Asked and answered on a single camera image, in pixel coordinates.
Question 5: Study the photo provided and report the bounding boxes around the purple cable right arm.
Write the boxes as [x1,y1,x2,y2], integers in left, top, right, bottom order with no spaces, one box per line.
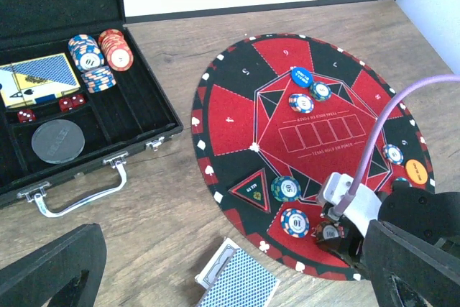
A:
[333,73,460,214]

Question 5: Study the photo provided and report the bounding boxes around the triangular all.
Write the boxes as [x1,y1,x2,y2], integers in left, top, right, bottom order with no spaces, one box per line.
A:
[229,168,271,214]

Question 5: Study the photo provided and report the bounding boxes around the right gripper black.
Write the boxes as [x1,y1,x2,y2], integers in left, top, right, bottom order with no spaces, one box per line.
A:
[320,206,368,271]

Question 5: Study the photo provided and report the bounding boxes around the blue white chip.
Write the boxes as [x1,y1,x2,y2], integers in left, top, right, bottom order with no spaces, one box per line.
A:
[280,209,310,238]
[382,144,404,165]
[288,93,314,114]

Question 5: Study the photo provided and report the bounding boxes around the red die pair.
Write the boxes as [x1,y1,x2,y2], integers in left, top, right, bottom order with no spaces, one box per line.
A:
[58,94,86,112]

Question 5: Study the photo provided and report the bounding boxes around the black poker case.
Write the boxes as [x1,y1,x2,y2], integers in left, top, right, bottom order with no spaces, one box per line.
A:
[1,0,183,206]

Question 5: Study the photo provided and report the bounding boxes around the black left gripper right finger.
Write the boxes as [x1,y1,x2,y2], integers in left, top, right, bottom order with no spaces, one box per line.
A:
[362,220,459,306]

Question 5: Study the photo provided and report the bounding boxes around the silver case handle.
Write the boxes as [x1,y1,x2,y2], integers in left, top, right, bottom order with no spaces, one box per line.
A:
[17,151,129,219]

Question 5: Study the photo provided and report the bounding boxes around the blue white chips in case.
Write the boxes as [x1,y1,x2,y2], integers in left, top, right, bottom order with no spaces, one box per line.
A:
[68,34,116,93]

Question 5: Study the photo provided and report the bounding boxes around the round red black poker mat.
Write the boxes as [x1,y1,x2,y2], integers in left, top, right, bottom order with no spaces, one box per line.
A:
[190,32,436,282]

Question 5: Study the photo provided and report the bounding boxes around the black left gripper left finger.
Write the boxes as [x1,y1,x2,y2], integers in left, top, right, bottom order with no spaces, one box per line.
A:
[1,224,107,306]

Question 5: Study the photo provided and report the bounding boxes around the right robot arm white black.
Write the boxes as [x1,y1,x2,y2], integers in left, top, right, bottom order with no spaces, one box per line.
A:
[316,173,459,275]

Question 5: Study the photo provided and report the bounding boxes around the white card box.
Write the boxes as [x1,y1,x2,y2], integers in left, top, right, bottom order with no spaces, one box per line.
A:
[195,237,241,289]

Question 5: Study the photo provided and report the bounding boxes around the card deck in case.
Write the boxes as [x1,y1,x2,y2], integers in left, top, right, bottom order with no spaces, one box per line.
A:
[1,53,81,109]

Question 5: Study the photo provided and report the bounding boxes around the blue small blind button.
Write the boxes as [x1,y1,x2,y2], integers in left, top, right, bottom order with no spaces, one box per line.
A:
[290,67,314,88]

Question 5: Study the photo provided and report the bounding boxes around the orange chips in case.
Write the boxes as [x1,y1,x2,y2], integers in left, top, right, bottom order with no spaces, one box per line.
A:
[98,29,134,72]

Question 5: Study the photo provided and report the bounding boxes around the clear dealer button in case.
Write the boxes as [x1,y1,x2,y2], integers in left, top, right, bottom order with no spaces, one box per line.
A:
[31,119,86,164]

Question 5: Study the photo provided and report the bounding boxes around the orange round button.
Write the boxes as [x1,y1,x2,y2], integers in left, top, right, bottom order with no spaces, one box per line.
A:
[405,159,428,185]

